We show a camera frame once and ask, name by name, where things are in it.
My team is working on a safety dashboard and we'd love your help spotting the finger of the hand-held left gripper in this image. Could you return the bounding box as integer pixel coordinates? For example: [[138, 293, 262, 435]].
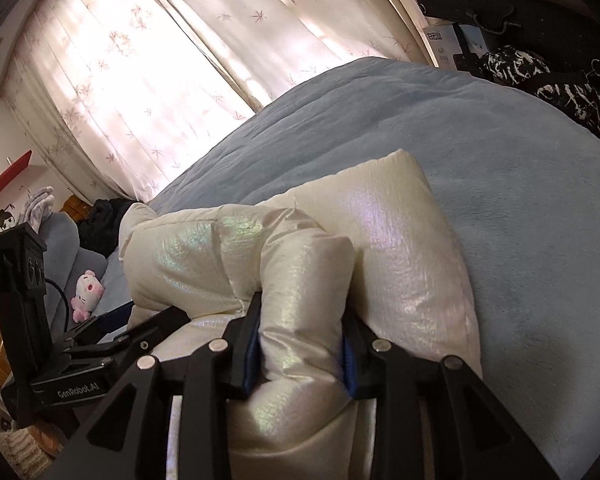
[[114, 306, 192, 357], [66, 301, 136, 347]]

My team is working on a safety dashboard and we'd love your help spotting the light wooden bookshelf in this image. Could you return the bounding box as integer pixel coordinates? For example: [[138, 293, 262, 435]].
[[370, 0, 487, 67]]

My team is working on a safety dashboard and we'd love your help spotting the white cardboard box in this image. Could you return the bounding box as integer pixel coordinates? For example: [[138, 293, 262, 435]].
[[422, 17, 487, 72]]

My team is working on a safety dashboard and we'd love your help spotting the cream white puffer jacket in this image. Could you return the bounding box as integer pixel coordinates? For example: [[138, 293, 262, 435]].
[[117, 149, 482, 480]]

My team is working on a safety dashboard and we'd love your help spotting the black cable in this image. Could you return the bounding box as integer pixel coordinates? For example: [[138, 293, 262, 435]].
[[45, 280, 74, 332]]

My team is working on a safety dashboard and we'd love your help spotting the pink white plush toy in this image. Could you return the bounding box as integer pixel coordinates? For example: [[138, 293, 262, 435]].
[[70, 270, 105, 322]]

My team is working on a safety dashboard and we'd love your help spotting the red wall shelf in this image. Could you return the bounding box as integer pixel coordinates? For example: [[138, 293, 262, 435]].
[[0, 150, 34, 217]]

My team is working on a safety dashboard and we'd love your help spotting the folded purple floral blanket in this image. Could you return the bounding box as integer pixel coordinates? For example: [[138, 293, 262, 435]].
[[20, 186, 56, 234]]

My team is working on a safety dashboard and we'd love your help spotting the black white patterned cloth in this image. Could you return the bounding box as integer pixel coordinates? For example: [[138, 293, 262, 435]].
[[480, 46, 600, 154]]

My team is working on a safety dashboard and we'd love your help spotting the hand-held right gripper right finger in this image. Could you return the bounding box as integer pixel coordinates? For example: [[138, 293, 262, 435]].
[[340, 309, 562, 480]]

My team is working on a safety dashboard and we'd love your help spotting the white leaf-print curtain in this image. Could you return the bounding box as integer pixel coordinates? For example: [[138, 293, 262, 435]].
[[130, 0, 432, 112], [4, 0, 257, 202]]

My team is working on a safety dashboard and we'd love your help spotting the black clothing heap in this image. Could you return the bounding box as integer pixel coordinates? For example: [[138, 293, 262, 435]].
[[78, 199, 142, 257]]

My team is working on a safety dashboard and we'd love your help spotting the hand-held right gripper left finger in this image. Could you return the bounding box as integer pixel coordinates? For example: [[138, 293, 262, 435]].
[[70, 291, 264, 480]]

